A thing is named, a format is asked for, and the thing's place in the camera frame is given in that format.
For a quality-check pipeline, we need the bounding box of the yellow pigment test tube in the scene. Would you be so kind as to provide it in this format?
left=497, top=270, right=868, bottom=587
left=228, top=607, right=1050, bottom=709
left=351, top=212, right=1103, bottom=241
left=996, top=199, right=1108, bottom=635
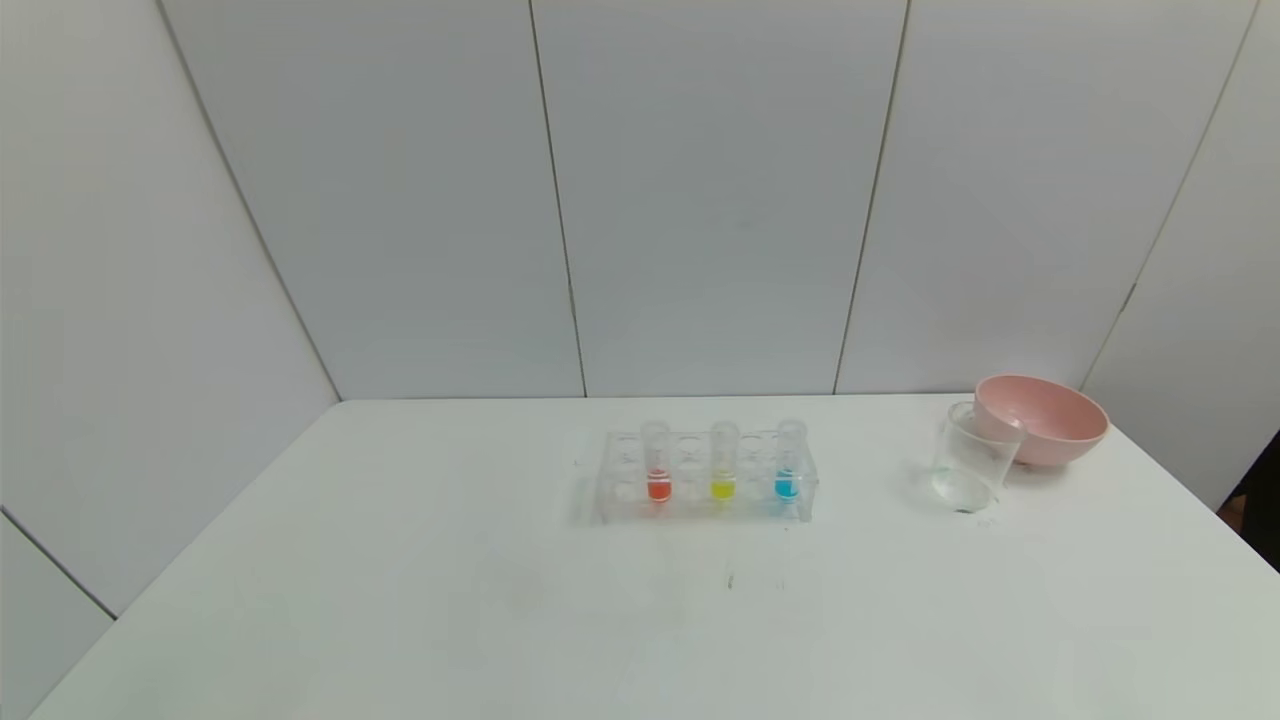
left=709, top=421, right=740, bottom=502

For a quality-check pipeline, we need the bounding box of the blue pigment test tube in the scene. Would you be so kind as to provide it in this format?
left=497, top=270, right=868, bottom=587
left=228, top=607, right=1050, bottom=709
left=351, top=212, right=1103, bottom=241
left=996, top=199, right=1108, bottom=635
left=776, top=419, right=807, bottom=500

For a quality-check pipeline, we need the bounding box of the red pigment test tube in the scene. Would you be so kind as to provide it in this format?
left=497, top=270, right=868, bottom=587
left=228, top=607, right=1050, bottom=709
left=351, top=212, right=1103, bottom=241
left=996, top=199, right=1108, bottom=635
left=641, top=421, right=672, bottom=503

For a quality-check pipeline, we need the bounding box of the clear plastic test tube rack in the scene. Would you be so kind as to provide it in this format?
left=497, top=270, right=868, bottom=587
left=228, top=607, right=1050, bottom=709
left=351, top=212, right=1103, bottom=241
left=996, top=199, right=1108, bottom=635
left=597, top=430, right=819, bottom=524

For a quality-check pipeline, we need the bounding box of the clear plastic beaker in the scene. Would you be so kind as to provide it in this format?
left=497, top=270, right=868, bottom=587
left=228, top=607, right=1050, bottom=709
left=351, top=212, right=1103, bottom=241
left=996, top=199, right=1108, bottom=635
left=930, top=401, right=1028, bottom=514

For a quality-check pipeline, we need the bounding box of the pink bowl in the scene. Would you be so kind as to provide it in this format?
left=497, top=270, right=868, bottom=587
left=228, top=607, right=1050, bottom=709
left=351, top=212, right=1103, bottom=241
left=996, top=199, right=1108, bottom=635
left=974, top=374, right=1110, bottom=468

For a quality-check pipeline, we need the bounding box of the black object beside table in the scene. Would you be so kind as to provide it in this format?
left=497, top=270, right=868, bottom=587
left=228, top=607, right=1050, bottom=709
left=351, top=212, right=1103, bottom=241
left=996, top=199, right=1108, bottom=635
left=1217, top=430, right=1280, bottom=573

